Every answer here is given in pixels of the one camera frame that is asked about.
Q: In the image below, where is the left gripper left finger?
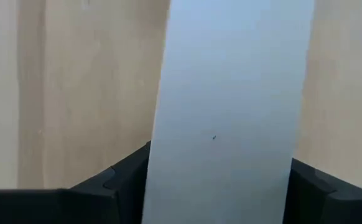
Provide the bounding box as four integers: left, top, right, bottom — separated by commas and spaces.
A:
0, 141, 152, 224

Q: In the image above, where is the white duct cover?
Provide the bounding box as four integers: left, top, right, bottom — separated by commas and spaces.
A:
142, 0, 315, 224

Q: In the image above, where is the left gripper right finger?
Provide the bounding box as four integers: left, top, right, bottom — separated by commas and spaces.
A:
282, 157, 362, 224

